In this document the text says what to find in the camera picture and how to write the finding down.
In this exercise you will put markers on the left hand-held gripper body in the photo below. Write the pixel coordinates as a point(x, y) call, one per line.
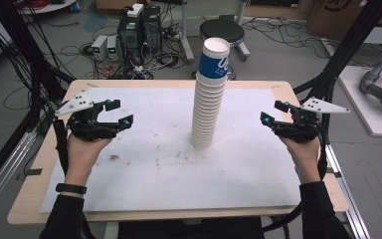
point(86, 127)

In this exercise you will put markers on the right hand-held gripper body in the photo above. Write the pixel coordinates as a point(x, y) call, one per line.
point(298, 129)

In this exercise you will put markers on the stack of paper cups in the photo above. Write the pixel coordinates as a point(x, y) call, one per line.
point(207, 109)

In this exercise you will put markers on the person's left hand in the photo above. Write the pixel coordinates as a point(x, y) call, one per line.
point(81, 156)

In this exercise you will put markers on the person's right hand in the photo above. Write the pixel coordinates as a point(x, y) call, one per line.
point(303, 159)

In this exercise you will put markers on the small grey power supply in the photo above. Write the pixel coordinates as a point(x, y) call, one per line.
point(112, 48)
point(99, 46)

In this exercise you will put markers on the white table mat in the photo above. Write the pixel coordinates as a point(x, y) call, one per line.
point(146, 179)

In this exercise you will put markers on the black wrist band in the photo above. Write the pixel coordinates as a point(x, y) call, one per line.
point(71, 188)

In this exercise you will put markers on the black computer tower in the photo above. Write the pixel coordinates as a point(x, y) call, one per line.
point(131, 36)
point(152, 26)

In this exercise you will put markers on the white floor platform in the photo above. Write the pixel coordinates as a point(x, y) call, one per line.
point(371, 116)

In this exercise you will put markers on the black round stool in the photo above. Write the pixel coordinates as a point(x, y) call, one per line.
point(222, 30)

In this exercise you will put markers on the white box device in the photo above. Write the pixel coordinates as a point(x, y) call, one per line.
point(135, 10)

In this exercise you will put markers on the grey metal stand leg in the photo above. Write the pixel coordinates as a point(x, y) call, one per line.
point(186, 40)

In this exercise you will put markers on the light wooden table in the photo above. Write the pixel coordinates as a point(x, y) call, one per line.
point(25, 212)

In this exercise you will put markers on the white table leg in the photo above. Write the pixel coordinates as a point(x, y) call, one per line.
point(111, 230)

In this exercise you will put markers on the cardboard box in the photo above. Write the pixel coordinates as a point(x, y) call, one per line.
point(344, 16)

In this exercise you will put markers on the white round table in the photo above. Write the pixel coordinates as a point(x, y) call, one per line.
point(53, 6)

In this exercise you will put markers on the person's dark clothing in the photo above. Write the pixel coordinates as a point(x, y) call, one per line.
point(192, 230)

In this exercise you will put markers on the aluminium rail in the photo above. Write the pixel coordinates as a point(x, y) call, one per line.
point(3, 172)
point(348, 199)

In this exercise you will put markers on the black frame post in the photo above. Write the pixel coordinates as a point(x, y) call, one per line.
point(23, 43)
point(351, 40)

